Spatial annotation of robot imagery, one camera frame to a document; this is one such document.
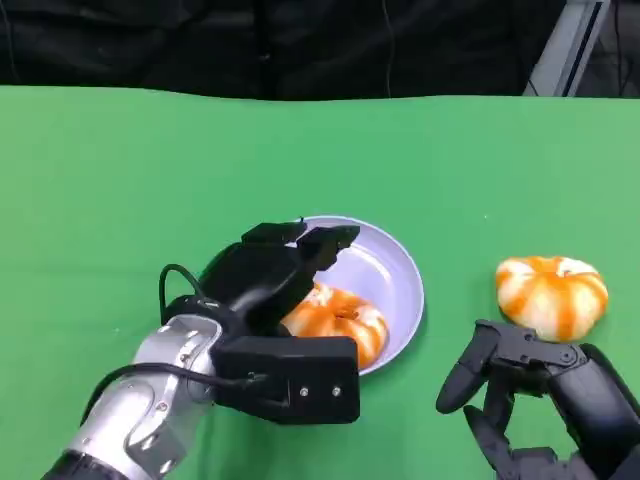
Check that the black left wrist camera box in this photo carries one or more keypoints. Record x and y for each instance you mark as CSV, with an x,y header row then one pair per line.
x,y
310,375

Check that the black backdrop curtain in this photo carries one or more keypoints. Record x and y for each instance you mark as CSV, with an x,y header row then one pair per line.
x,y
200,45

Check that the green table cloth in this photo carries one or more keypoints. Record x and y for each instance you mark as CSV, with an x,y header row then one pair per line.
x,y
320,160

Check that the grey metal frame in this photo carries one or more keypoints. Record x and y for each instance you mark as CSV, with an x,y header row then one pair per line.
x,y
575,50

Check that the large orange white bread roll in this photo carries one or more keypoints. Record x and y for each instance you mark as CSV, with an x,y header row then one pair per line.
x,y
550,295

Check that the lilac plate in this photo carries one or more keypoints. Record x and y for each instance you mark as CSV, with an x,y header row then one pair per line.
x,y
380,280

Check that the small orange white bread roll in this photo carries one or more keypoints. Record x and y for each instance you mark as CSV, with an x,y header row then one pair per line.
x,y
335,320

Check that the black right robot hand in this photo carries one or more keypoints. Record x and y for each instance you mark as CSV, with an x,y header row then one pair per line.
x,y
595,400

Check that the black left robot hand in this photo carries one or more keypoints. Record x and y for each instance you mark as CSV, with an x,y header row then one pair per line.
x,y
260,280

